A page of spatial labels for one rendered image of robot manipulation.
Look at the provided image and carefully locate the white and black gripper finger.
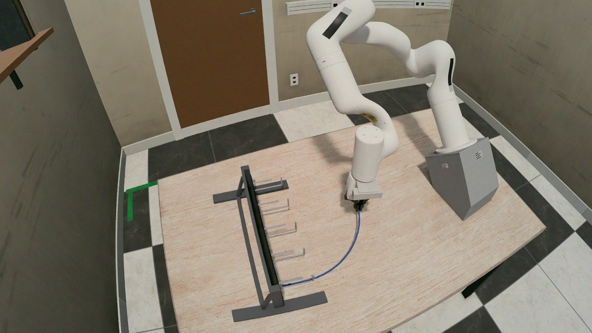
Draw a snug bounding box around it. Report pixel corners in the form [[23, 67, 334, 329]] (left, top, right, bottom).
[[359, 199, 369, 211], [344, 192, 359, 212]]

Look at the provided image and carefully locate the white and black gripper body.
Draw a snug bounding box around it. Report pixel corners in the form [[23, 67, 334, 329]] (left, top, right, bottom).
[[345, 171, 378, 200]]

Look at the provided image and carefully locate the dark grey metal rack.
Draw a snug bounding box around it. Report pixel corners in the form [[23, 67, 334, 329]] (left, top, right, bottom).
[[213, 165, 328, 322]]

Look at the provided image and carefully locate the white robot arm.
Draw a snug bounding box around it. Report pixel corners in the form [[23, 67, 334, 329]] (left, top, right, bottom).
[[306, 0, 477, 200]]

